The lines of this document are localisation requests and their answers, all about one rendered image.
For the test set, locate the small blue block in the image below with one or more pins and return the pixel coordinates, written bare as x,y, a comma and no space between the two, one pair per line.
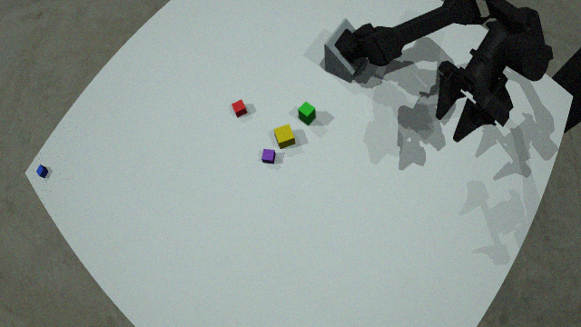
42,171

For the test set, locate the purple cube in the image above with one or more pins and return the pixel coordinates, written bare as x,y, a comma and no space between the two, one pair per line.
268,156

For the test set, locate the yellow block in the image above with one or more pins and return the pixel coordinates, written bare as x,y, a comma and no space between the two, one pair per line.
284,136

